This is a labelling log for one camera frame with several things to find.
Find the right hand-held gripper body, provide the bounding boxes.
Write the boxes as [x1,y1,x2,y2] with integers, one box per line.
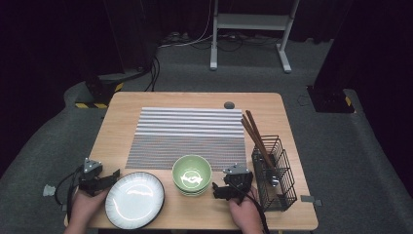
[222,163,255,204]

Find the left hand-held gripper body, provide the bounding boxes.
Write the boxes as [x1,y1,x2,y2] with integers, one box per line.
[77,157,110,198]

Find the black wire basket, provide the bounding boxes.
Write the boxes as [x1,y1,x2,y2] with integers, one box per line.
[251,135,298,213]

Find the white plate with black rim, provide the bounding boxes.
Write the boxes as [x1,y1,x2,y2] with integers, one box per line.
[104,171,166,230]

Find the person's left hand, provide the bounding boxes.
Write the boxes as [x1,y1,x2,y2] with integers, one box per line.
[69,188,110,227]

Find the person's right hand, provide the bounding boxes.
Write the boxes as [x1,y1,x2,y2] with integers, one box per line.
[228,187,265,228]

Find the crumpled grey tape piece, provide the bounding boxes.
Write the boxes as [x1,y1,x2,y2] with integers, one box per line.
[42,183,56,198]

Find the striped placemat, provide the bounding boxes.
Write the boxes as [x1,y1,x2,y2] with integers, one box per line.
[125,106,247,173]

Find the black stand base striped tape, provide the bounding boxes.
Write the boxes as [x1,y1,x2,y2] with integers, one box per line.
[75,69,154,110]

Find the black stand base yellow tape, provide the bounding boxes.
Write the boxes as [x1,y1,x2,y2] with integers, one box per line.
[306,85,356,114]

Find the dark cabinet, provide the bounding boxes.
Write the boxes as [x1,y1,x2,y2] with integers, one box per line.
[103,0,160,72]

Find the white desk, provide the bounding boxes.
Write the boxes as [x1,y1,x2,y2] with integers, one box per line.
[209,0,300,74]

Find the left hand-held gripper black cable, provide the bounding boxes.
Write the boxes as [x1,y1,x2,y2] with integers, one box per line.
[53,165,86,225]

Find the hand-held gripper black cable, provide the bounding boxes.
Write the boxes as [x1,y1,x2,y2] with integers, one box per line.
[227,181,271,234]
[53,165,86,225]

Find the right hand-held gripper black cable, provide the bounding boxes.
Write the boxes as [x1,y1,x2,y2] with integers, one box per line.
[227,181,271,234]

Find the black floor cables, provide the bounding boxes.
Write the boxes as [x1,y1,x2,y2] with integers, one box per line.
[144,57,161,93]

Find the black cable tangle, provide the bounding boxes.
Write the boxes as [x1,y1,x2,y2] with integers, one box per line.
[189,32,283,53]

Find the white floor cable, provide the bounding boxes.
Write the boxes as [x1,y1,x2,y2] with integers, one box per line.
[158,0,215,49]

